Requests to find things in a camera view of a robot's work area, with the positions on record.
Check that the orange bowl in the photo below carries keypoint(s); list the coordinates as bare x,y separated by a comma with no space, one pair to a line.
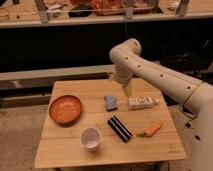
65,109

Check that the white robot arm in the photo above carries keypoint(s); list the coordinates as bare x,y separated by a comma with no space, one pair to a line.
192,93

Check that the orange carrot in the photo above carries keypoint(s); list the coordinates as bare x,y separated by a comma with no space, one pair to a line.
151,130

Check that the wooden table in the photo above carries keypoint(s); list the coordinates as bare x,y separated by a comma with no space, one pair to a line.
61,146

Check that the long wooden beam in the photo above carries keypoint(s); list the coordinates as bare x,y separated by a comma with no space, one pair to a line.
47,77

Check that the black striped case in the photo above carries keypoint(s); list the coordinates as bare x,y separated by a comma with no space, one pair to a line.
118,127

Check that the orange object on shelf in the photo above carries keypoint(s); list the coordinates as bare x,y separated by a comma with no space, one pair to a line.
107,7

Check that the white paper cup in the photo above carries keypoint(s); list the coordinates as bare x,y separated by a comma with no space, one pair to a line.
90,138

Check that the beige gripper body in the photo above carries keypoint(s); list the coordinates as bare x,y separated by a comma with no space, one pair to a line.
127,89

